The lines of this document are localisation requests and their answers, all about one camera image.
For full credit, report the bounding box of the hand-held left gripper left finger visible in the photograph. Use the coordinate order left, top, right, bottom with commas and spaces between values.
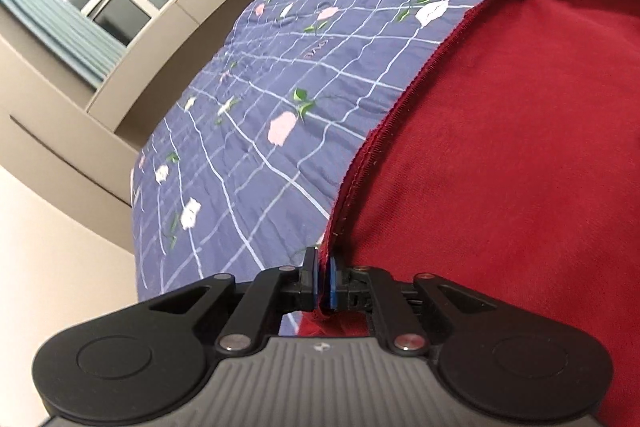
149, 247, 322, 354

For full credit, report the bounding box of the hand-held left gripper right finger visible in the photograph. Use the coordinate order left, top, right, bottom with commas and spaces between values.
322, 252, 497, 359

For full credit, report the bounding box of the dark red knit sweater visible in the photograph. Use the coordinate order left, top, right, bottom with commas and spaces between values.
299, 0, 640, 427

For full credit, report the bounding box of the blue checked floral quilt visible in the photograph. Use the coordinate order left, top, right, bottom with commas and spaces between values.
130, 0, 538, 338

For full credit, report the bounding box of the beige wardrobe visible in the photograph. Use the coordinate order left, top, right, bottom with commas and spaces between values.
0, 22, 142, 208

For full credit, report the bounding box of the light blue curtain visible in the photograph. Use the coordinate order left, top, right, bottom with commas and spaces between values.
0, 0, 127, 86

